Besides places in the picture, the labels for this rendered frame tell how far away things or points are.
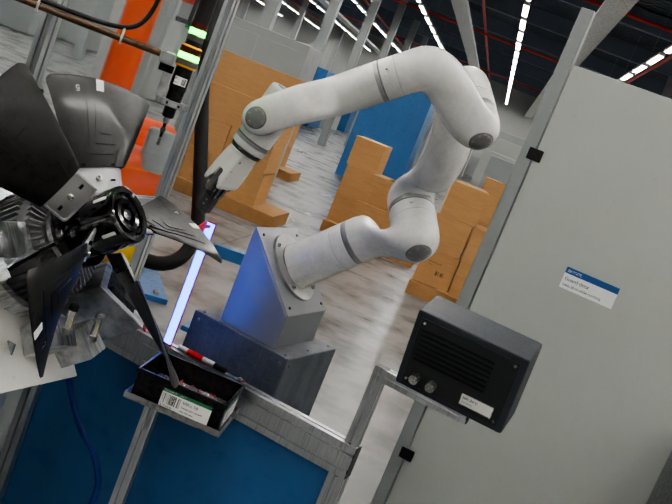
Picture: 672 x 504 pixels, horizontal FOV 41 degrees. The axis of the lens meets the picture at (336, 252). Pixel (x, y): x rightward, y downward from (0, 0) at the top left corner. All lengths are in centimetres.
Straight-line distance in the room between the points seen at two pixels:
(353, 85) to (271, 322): 70
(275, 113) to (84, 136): 39
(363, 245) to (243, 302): 35
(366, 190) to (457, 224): 208
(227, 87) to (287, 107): 807
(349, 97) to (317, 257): 55
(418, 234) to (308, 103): 49
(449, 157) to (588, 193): 135
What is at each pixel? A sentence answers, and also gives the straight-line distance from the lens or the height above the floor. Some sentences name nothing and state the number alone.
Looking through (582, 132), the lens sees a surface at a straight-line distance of 344.
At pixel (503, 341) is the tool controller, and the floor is 124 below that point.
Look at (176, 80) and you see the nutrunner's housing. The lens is 188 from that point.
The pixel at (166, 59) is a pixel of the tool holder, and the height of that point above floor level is 153.
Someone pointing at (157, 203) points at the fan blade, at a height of 121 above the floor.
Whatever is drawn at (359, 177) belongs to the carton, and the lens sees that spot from 1104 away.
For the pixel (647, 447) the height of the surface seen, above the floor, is 84.
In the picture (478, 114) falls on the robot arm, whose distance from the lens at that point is 197.
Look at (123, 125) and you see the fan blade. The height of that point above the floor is 136.
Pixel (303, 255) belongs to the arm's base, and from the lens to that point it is 237.
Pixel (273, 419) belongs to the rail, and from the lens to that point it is 219.
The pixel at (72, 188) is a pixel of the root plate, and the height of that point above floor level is 124.
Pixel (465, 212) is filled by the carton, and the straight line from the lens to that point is 925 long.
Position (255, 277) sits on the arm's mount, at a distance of 236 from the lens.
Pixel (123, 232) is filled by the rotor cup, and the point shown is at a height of 120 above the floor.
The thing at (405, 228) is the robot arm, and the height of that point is 135.
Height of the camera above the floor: 159
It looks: 9 degrees down
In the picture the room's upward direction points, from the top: 22 degrees clockwise
